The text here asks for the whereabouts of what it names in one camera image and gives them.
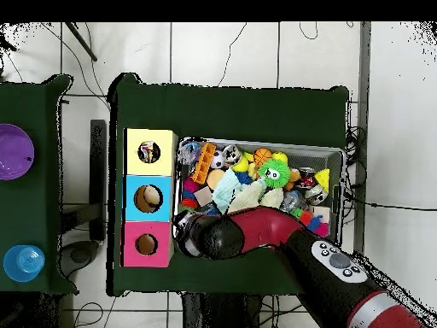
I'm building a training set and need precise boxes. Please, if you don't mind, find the mint green waffle cloth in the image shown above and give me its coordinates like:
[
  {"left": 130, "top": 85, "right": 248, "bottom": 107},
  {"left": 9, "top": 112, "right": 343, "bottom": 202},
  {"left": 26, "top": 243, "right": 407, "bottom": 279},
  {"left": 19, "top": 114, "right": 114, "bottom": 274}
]
[{"left": 212, "top": 173, "right": 242, "bottom": 214}]

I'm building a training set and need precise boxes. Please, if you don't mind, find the cream waffle cloth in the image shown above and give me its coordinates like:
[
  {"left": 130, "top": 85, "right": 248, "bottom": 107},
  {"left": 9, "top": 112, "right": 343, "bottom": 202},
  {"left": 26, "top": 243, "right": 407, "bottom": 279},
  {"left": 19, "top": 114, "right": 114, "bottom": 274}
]
[{"left": 227, "top": 180, "right": 284, "bottom": 214}]

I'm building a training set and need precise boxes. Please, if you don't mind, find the green spiky ball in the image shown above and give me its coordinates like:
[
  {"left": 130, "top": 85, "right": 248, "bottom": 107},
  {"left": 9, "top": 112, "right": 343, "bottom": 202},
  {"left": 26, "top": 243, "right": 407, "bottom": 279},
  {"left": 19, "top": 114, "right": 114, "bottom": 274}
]
[{"left": 258, "top": 158, "right": 290, "bottom": 190}]

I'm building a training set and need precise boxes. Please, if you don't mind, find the white colourful spotted cloth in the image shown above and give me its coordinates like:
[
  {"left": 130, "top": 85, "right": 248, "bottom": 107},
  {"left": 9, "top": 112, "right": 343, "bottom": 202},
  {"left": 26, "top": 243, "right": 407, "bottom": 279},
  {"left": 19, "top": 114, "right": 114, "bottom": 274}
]
[{"left": 139, "top": 142, "right": 160, "bottom": 163}]

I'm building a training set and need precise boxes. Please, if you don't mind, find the wooden three-hole box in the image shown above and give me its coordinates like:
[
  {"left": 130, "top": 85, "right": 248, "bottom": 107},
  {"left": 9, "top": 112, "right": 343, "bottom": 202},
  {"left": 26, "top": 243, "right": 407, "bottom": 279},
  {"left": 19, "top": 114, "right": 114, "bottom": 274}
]
[{"left": 122, "top": 127, "right": 178, "bottom": 269}]

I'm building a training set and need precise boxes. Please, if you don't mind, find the clear mesh bin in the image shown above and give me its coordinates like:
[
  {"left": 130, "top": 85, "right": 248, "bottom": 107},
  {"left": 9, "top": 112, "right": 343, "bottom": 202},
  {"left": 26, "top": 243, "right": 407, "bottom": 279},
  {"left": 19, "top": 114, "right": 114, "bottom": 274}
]
[{"left": 172, "top": 138, "right": 344, "bottom": 253}]

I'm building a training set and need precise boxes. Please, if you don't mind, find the round wooden disc toy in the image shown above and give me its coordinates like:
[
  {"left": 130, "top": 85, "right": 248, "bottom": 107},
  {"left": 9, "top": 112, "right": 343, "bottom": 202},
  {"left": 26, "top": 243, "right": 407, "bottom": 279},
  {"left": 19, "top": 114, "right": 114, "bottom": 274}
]
[{"left": 207, "top": 168, "right": 227, "bottom": 192}]

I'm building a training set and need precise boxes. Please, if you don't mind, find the plain wooden cube block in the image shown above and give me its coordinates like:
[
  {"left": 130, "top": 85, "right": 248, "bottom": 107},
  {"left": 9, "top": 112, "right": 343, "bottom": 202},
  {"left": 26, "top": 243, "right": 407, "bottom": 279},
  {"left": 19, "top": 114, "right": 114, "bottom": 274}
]
[{"left": 193, "top": 185, "right": 216, "bottom": 208}]

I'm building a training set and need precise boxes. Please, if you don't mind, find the small soccer ball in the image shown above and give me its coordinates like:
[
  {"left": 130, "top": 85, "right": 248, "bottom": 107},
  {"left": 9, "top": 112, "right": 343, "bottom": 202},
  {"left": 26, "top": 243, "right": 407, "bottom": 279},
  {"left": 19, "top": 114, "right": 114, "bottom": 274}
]
[{"left": 210, "top": 149, "right": 226, "bottom": 170}]

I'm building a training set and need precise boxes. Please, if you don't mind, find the orange plastic gear toy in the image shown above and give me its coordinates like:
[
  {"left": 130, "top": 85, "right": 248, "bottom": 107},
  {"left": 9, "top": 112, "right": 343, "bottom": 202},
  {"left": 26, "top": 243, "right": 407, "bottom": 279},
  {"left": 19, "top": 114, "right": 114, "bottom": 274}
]
[{"left": 190, "top": 142, "right": 218, "bottom": 185}]

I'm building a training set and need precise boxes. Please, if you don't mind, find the silver drink can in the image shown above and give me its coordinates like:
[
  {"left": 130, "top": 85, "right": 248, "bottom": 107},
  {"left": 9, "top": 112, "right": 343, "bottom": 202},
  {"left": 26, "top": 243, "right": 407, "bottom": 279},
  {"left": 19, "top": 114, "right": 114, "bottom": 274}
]
[{"left": 221, "top": 143, "right": 242, "bottom": 165}]

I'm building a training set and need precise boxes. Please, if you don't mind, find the small orange basketball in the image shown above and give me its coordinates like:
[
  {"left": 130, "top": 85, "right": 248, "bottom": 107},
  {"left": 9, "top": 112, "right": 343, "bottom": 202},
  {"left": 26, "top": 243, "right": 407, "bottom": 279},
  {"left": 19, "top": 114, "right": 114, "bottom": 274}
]
[{"left": 253, "top": 148, "right": 273, "bottom": 165}]

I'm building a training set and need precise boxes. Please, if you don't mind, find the yellow wedge block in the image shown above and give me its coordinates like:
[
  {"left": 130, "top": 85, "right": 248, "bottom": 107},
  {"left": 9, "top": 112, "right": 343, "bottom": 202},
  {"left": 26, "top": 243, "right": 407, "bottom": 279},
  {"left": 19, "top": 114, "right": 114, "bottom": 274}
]
[{"left": 313, "top": 168, "right": 330, "bottom": 195}]

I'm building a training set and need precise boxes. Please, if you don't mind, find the black panel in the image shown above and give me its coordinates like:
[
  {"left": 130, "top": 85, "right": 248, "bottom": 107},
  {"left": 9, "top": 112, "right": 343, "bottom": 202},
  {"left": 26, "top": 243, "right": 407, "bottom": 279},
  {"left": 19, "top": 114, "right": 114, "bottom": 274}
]
[{"left": 90, "top": 119, "right": 108, "bottom": 242}]

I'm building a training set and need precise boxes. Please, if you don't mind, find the green side table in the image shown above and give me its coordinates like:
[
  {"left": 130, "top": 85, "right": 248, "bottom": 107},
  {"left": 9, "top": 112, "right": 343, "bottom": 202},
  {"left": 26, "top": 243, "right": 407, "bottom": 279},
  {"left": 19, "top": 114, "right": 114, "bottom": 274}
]
[{"left": 0, "top": 73, "right": 78, "bottom": 295}]

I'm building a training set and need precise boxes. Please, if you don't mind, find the black rod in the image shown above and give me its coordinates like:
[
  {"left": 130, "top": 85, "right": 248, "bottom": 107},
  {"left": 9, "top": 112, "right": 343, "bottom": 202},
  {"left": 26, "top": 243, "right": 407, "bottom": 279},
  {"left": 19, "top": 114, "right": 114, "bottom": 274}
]
[{"left": 65, "top": 22, "right": 98, "bottom": 62}]

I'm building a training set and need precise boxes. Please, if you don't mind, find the purple bowl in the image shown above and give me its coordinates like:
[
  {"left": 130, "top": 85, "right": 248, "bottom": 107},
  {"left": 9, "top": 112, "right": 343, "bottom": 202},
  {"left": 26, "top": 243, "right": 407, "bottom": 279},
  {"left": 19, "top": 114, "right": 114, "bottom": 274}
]
[{"left": 0, "top": 123, "right": 35, "bottom": 181}]

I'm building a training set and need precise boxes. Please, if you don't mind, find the blue bowl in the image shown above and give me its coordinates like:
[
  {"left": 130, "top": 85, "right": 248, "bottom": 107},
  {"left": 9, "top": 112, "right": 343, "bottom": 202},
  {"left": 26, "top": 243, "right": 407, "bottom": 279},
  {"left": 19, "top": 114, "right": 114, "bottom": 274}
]
[{"left": 3, "top": 244, "right": 46, "bottom": 284}]

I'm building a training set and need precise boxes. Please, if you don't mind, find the black floor cable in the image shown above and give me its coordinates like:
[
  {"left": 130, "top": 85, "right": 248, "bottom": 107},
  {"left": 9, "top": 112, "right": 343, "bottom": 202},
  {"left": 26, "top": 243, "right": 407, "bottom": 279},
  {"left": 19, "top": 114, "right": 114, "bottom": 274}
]
[{"left": 343, "top": 194, "right": 437, "bottom": 212}]

